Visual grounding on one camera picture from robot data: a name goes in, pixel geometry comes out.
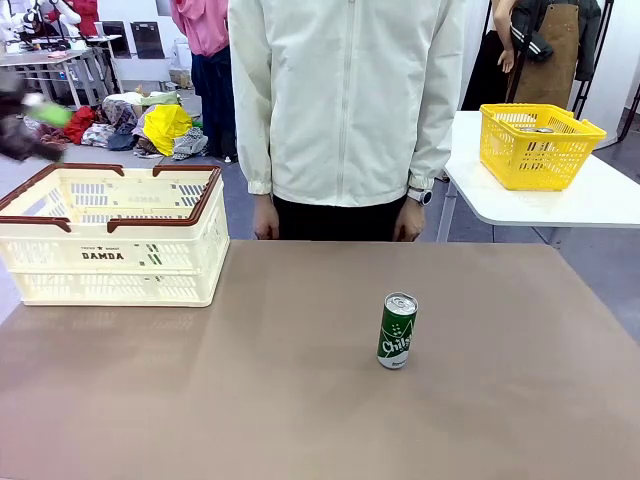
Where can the grey work table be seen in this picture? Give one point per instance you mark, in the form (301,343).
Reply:
(55,56)

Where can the person's left hand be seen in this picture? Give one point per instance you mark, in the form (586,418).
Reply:
(411,222)

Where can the person's right hand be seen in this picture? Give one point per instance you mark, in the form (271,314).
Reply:
(265,222)

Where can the green drink can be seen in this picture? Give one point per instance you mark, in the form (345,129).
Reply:
(395,340)

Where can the white desk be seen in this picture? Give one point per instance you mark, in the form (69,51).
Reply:
(145,70)

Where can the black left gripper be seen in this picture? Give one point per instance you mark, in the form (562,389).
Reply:
(12,115)

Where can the pink shirted person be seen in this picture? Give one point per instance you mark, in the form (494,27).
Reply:
(200,30)

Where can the person's left sleeved forearm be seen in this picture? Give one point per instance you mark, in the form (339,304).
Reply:
(432,145)

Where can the black hanging garment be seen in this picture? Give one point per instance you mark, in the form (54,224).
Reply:
(485,80)

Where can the brown apron person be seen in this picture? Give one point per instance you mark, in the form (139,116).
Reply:
(550,60)

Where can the cream plastic shopping basket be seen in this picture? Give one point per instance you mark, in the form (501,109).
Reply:
(115,280)

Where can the checkered cloth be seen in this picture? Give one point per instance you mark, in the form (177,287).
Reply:
(190,142)

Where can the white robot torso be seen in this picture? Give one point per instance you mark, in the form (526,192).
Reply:
(70,12)

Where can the black slanted pole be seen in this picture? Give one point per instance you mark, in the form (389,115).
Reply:
(628,120)

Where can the red shirted person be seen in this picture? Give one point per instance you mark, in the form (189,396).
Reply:
(85,15)

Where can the red cloth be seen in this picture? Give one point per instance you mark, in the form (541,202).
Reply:
(82,125)

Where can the paper cup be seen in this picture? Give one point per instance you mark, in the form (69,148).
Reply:
(98,29)

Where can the black trousers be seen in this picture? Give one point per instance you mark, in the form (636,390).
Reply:
(345,222)

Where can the dark blue cloth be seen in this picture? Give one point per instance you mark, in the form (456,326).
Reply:
(120,140)

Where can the dark patterned cloth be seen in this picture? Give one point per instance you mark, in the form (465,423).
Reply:
(120,112)

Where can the yellow plastic basket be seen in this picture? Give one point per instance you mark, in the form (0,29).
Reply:
(540,160)

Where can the cream zip jacket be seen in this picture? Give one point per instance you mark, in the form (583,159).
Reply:
(345,100)

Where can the white side table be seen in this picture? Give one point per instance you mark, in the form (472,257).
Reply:
(550,205)

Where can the pink patterned cloth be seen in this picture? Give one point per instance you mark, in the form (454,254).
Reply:
(55,136)

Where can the white cloth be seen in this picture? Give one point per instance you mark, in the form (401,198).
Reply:
(97,135)

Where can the black tripod stand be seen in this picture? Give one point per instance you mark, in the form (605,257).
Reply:
(586,85)

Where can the cardboard box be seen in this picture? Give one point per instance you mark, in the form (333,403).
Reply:
(181,79)

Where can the person's right sleeved forearm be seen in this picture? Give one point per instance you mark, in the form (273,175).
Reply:
(252,150)

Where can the white wristwatch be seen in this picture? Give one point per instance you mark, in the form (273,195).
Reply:
(421,196)

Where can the green white bag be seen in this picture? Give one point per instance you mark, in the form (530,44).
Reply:
(160,98)

